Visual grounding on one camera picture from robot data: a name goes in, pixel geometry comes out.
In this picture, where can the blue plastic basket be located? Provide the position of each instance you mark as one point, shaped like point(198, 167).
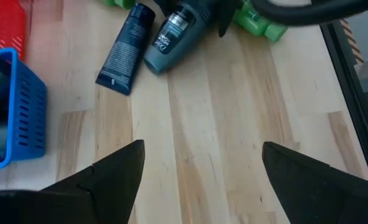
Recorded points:
point(28, 109)

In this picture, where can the black table frame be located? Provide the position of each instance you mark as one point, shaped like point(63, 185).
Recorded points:
point(348, 93)

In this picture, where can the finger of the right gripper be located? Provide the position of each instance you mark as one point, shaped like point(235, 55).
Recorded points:
point(165, 4)
point(229, 15)

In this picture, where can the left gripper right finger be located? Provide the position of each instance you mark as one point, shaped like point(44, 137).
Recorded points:
point(320, 196)

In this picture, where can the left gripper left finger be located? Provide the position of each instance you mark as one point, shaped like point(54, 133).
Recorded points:
point(109, 193)

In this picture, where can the green travel bottle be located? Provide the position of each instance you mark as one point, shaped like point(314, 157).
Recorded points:
point(118, 2)
point(258, 23)

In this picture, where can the red plastic basket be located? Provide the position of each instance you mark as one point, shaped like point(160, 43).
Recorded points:
point(7, 25)

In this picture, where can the grey body wash bottle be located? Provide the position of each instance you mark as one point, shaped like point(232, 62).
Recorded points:
point(174, 40)

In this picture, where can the dark blue squeeze tube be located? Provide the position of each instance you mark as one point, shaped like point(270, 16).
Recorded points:
point(126, 53)

